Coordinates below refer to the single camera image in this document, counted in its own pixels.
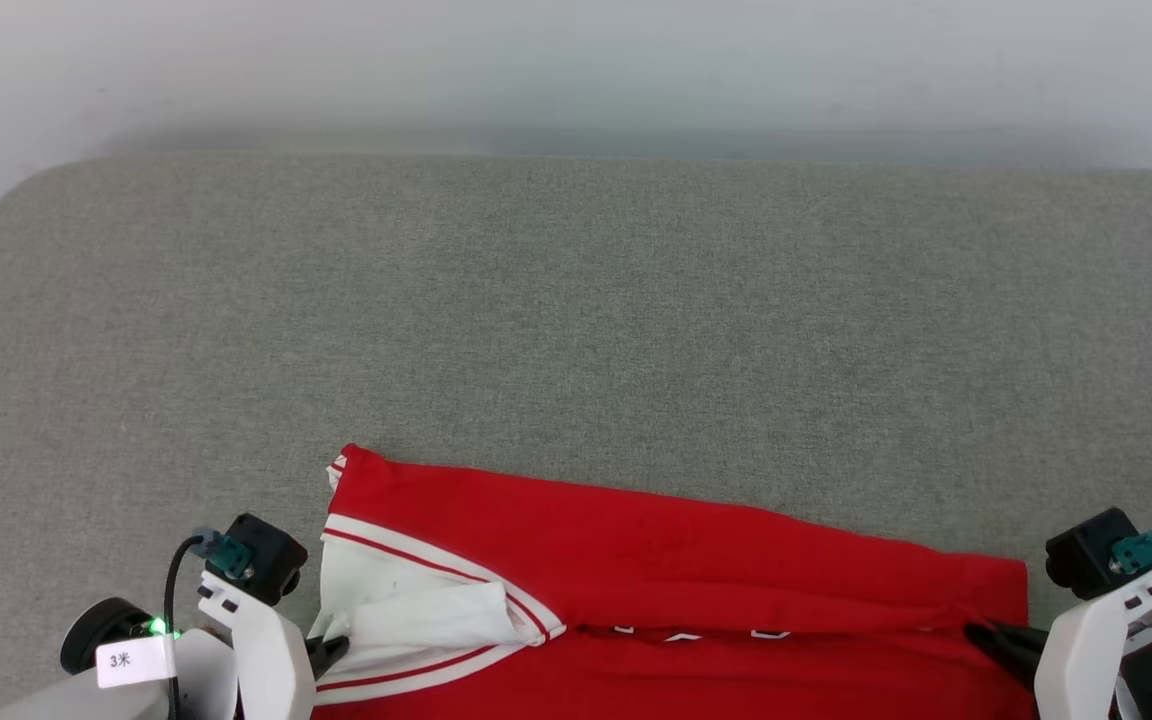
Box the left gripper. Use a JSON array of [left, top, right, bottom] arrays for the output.
[[60, 597, 351, 720]]

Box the red and white jersey shirt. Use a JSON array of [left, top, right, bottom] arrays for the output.
[[310, 442, 1039, 720]]

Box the grey fabric sofa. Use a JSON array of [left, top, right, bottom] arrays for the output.
[[0, 153, 1152, 720]]

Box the white cable label tag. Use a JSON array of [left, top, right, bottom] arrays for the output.
[[95, 636, 179, 690]]

